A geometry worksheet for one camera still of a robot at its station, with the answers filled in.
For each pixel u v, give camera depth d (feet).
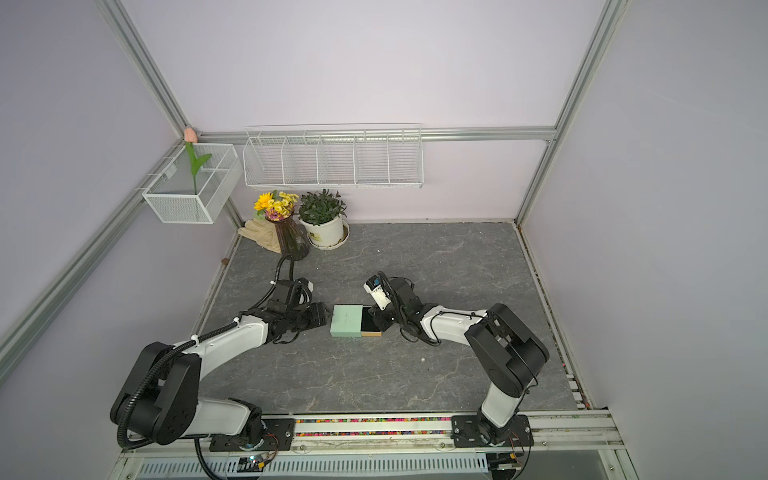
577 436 2.43
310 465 2.32
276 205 3.00
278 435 2.41
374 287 2.63
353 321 3.00
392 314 2.59
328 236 3.56
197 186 2.86
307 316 2.59
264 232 3.91
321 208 3.28
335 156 3.25
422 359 2.78
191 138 2.93
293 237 3.37
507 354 1.52
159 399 1.39
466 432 2.41
